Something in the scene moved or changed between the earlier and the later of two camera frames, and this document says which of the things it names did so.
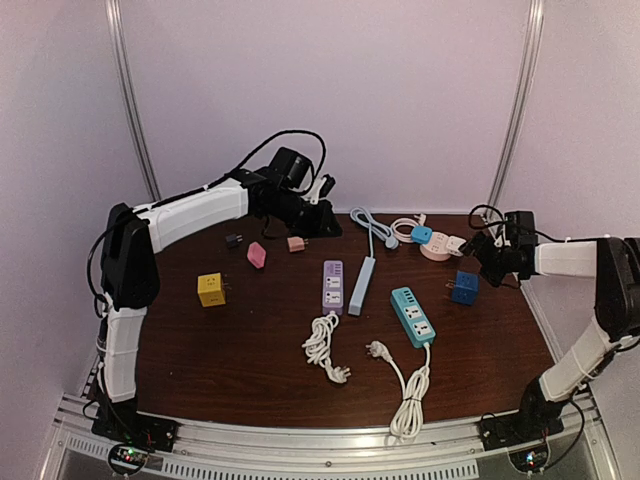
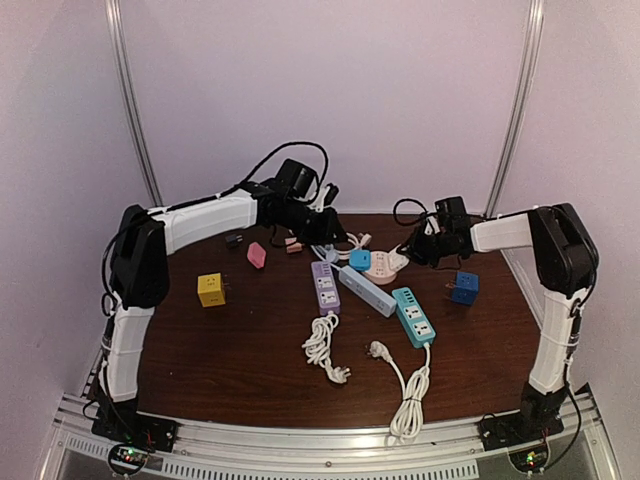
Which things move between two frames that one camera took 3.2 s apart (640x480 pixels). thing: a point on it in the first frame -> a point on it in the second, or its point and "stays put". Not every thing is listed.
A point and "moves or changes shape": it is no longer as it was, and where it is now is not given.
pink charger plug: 296,243 stays put
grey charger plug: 233,240 stays put
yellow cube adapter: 210,289 stays put
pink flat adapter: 256,254 stays put
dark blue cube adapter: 466,288 stays put
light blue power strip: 363,279 moves or changes shape
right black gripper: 495,279 -> 415,249
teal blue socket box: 413,317 stays put
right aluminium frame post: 522,110 stays put
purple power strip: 333,287 moves or changes shape
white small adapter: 453,245 moves or changes shape
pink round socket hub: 441,246 moves or changes shape
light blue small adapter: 421,234 moves or changes shape
